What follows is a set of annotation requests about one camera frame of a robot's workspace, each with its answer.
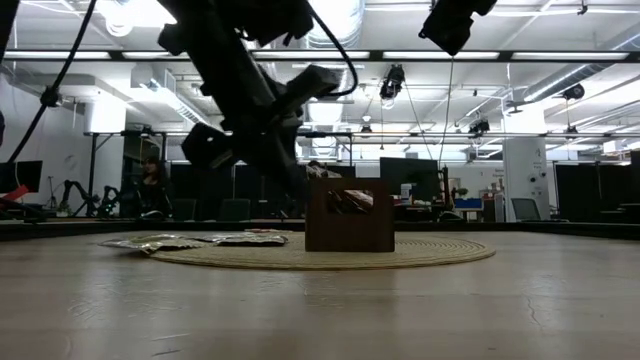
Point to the grey office chair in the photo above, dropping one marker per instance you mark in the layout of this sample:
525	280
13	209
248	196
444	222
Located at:
525	209

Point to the black aluminium table frame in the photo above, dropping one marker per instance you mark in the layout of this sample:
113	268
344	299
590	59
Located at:
75	229

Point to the brown wooden tea box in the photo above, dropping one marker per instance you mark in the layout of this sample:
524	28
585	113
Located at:
350	230

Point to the snack packets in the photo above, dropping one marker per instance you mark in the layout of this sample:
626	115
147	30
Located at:
125	242
175	246

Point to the small black monitor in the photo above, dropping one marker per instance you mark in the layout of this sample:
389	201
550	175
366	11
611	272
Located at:
32	175

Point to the black background robot arm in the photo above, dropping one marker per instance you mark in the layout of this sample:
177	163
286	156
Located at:
75	187

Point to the blue storage box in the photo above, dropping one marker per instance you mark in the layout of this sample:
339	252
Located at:
468	203

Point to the black background metal frame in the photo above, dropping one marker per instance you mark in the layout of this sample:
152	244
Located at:
93	175

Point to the red storage bin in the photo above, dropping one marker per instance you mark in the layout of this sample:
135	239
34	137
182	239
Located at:
398	202

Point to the orange tea packet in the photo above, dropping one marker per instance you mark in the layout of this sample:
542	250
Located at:
262	230
332	174

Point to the person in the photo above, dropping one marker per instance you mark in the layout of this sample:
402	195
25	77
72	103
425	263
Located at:
314	166
152	192

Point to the round woven placemat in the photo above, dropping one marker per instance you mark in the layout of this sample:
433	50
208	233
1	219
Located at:
300	259

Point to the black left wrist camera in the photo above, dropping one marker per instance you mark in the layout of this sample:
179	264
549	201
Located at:
275	20

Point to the black room divider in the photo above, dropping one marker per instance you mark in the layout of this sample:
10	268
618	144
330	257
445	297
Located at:
210	190
580	190

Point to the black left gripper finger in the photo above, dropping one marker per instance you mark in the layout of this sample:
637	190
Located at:
277	167
297	165

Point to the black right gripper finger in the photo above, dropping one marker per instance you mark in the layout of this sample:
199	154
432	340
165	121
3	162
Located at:
455	22

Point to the red flat panel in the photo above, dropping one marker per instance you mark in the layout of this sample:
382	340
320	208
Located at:
15	193

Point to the white square column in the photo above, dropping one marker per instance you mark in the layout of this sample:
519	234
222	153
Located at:
525	170

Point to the black ceiling spotlight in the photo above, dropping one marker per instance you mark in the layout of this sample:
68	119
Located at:
58	98
574	91
392	82
479	126

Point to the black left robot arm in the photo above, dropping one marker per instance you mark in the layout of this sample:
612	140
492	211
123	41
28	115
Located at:
220	65

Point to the black beam with light strips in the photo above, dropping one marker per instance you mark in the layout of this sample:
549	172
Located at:
440	55

